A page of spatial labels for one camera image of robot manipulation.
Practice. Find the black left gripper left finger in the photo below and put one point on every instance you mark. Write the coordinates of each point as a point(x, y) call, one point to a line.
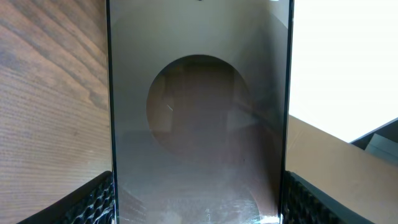
point(92, 203)

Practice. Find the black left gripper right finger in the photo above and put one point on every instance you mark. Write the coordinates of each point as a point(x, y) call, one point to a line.
point(303, 203)

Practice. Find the Galaxy S25 Ultra smartphone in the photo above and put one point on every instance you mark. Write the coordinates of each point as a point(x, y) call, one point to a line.
point(199, 97)

